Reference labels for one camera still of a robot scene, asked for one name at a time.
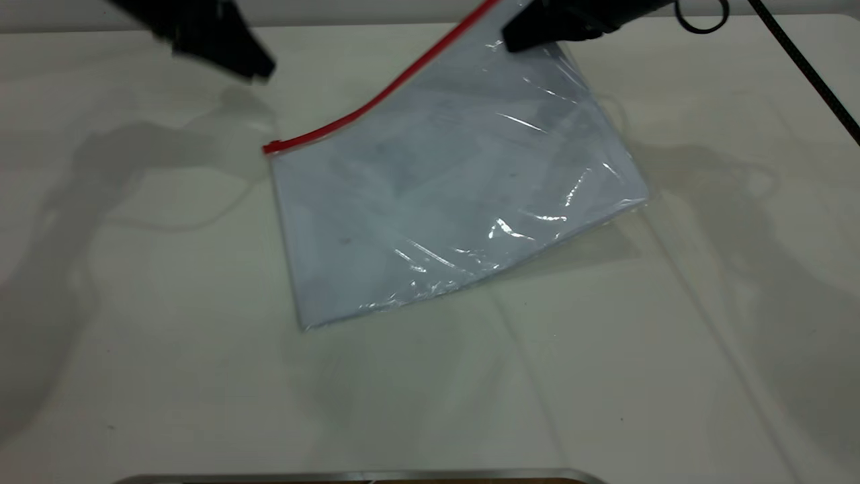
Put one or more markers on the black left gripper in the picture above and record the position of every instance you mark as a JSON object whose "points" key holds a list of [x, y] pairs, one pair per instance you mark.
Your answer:
{"points": [[181, 17]]}

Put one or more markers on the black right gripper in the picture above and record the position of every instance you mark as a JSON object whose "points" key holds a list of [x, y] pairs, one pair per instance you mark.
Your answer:
{"points": [[631, 10]]}

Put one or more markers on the small red zipper slider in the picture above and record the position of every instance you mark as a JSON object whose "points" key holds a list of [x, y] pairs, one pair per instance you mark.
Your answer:
{"points": [[271, 146]]}

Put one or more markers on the clear zipper bag red strip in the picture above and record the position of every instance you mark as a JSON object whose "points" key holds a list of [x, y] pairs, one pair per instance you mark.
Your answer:
{"points": [[437, 188]]}

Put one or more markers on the silver metal frame bar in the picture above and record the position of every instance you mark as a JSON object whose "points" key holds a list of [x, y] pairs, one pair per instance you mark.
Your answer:
{"points": [[363, 476]]}

